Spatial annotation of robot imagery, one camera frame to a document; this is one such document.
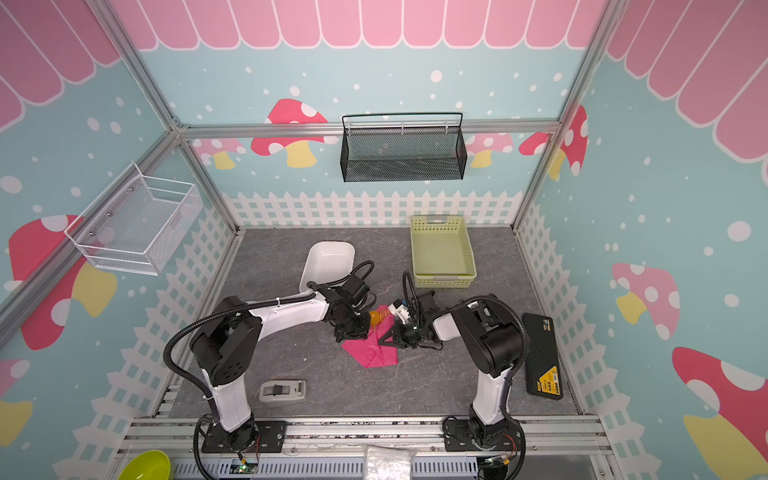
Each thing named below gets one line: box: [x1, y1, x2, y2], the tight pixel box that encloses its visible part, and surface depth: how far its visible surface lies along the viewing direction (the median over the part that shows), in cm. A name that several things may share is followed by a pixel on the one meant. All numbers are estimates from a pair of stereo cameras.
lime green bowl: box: [118, 449, 171, 480], surface depth 70 cm
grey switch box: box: [259, 379, 307, 402], surface depth 81 cm
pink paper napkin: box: [342, 310, 399, 369], surface depth 91 cm
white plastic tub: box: [299, 241, 355, 293], surface depth 109 cm
